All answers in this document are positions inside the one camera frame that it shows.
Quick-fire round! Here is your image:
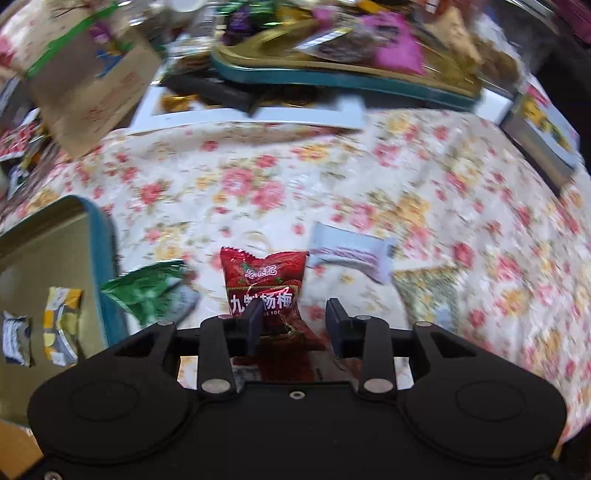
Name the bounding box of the yellow grey snack packet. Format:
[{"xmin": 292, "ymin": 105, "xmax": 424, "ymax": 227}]
[{"xmin": 42, "ymin": 286, "xmax": 85, "ymax": 367}]

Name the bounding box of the yellow patterned snack packet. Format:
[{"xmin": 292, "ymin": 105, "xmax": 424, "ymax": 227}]
[{"xmin": 394, "ymin": 265, "xmax": 462, "ymax": 333}]

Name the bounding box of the grey box yellow print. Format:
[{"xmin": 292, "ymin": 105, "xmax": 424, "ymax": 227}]
[{"xmin": 501, "ymin": 83, "xmax": 581, "ymax": 195}]

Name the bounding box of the gold wrapped candy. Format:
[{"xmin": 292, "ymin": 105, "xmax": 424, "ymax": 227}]
[{"xmin": 161, "ymin": 92, "xmax": 200, "ymax": 114}]

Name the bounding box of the white lilac snack packet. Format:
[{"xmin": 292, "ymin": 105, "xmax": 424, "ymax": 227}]
[{"xmin": 307, "ymin": 222, "xmax": 398, "ymax": 284}]

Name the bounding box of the black snack packet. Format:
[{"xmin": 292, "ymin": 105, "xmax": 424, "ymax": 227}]
[{"xmin": 164, "ymin": 74, "xmax": 257, "ymax": 116}]

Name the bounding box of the kraft paper bag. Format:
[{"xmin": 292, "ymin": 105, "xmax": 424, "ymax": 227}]
[{"xmin": 0, "ymin": 0, "xmax": 162, "ymax": 160}]

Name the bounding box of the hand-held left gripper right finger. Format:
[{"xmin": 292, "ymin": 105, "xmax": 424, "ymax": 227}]
[{"xmin": 325, "ymin": 299, "xmax": 483, "ymax": 398}]

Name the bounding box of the white dark-edged snack packet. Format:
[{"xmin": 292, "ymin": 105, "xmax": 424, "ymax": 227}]
[{"xmin": 1, "ymin": 310, "xmax": 33, "ymax": 367}]

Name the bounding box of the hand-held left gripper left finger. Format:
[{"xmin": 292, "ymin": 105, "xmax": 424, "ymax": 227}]
[{"xmin": 108, "ymin": 302, "xmax": 265, "ymax": 398}]

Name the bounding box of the red white patterned packet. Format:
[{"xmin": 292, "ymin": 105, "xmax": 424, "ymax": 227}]
[{"xmin": 0, "ymin": 122, "xmax": 41, "ymax": 162}]

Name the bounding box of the red white label snack packet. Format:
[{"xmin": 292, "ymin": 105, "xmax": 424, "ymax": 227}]
[{"xmin": 231, "ymin": 346, "xmax": 324, "ymax": 383}]

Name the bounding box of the gold tin tray teal rim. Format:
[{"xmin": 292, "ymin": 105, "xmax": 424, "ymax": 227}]
[{"xmin": 0, "ymin": 194, "xmax": 127, "ymax": 423}]

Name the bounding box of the pink snack packet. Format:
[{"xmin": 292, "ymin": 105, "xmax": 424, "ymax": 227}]
[{"xmin": 362, "ymin": 11, "xmax": 426, "ymax": 77}]

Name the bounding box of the floral tablecloth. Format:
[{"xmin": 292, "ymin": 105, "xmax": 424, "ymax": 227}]
[{"xmin": 0, "ymin": 69, "xmax": 591, "ymax": 457}]

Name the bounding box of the red plum snack packet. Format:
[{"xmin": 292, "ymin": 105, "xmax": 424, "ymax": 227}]
[{"xmin": 219, "ymin": 247, "xmax": 326, "ymax": 354}]

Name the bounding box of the small glass of cookies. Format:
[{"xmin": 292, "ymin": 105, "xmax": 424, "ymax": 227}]
[{"xmin": 174, "ymin": 34, "xmax": 214, "ymax": 70}]

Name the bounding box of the teal tray of candies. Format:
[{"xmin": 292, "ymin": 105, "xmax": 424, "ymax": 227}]
[{"xmin": 210, "ymin": 9, "xmax": 483, "ymax": 110}]

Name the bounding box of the green snack packet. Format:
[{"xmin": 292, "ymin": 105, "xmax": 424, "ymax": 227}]
[{"xmin": 99, "ymin": 261, "xmax": 201, "ymax": 326}]

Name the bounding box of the white rectangular tray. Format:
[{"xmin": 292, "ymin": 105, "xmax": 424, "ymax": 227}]
[{"xmin": 129, "ymin": 85, "xmax": 365, "ymax": 136}]

